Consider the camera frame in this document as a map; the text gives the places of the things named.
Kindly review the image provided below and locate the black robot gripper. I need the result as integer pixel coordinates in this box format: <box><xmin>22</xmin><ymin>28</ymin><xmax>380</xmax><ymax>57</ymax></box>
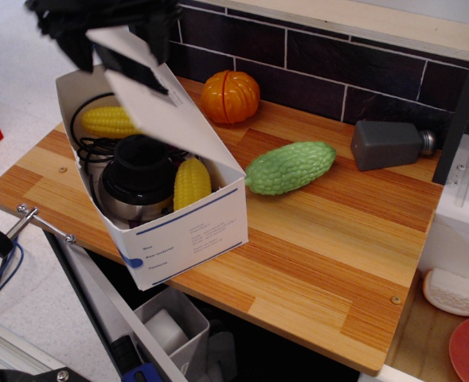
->
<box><xmin>25</xmin><ymin>0</ymin><xmax>182</xmax><ymax>72</ymax></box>

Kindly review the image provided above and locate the white cardboard box with flap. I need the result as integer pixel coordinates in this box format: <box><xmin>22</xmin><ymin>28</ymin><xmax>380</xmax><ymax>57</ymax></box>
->
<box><xmin>56</xmin><ymin>27</ymin><xmax>248</xmax><ymax>290</ymax></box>

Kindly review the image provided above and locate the yellow toy corn back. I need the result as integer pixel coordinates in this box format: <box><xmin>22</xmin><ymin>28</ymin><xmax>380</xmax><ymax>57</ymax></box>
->
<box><xmin>80</xmin><ymin>106</ymin><xmax>142</xmax><ymax>139</ymax></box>

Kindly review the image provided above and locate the yellow toy corn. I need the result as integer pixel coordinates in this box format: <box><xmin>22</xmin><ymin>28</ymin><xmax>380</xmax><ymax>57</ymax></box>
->
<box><xmin>80</xmin><ymin>106</ymin><xmax>142</xmax><ymax>139</ymax></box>
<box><xmin>174</xmin><ymin>158</ymin><xmax>212</xmax><ymax>211</ymax></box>

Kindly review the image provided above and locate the orange toy pumpkin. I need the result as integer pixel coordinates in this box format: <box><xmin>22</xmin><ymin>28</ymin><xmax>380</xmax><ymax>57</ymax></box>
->
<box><xmin>200</xmin><ymin>70</ymin><xmax>260</xmax><ymax>124</ymax></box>

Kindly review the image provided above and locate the black silver 3d mouse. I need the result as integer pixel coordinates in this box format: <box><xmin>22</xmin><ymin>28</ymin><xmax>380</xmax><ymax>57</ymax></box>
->
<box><xmin>98</xmin><ymin>134</ymin><xmax>177</xmax><ymax>222</ymax></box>

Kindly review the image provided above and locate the yellow toy corn front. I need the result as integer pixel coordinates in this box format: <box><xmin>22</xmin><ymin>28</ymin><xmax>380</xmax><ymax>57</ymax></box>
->
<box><xmin>174</xmin><ymin>158</ymin><xmax>212</xmax><ymax>211</ymax></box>

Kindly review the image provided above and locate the green toy bitter gourd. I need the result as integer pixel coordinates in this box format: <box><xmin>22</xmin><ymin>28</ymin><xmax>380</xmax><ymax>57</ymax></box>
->
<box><xmin>245</xmin><ymin>142</ymin><xmax>337</xmax><ymax>196</ymax></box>

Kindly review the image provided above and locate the metal table clamp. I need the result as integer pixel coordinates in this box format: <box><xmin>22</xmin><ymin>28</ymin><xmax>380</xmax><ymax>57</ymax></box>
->
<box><xmin>0</xmin><ymin>204</ymin><xmax>76</xmax><ymax>259</ymax></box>

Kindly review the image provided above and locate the grey shaker bottle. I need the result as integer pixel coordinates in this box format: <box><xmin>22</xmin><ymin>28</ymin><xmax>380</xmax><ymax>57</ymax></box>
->
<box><xmin>350</xmin><ymin>120</ymin><xmax>437</xmax><ymax>171</ymax></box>

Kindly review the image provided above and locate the white cup in bin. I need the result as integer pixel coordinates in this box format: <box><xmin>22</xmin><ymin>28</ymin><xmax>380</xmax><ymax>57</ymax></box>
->
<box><xmin>144</xmin><ymin>309</ymin><xmax>189</xmax><ymax>355</ymax></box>

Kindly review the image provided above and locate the wooden shelf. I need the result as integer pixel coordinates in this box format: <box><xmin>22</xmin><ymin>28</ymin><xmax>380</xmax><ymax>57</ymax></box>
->
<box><xmin>208</xmin><ymin>0</ymin><xmax>469</xmax><ymax>60</ymax></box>

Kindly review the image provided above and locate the grey plastic bin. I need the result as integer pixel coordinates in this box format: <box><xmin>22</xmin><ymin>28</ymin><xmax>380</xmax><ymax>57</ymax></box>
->
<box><xmin>135</xmin><ymin>287</ymin><xmax>209</xmax><ymax>381</ymax></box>

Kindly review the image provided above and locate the white toy bread slice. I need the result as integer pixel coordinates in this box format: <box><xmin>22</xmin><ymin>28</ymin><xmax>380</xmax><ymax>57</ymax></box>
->
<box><xmin>422</xmin><ymin>268</ymin><xmax>469</xmax><ymax>317</ymax></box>

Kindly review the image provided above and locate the black cable in box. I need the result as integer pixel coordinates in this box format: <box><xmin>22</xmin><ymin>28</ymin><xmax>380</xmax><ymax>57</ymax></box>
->
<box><xmin>68</xmin><ymin>92</ymin><xmax>118</xmax><ymax>176</ymax></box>

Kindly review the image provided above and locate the blue cable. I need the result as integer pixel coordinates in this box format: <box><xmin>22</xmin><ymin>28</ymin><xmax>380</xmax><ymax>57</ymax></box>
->
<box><xmin>0</xmin><ymin>238</ymin><xmax>25</xmax><ymax>314</ymax></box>

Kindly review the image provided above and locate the blue black tool handle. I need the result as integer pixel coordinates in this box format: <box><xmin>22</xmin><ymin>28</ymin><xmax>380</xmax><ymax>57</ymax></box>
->
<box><xmin>110</xmin><ymin>335</ymin><xmax>162</xmax><ymax>382</ymax></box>

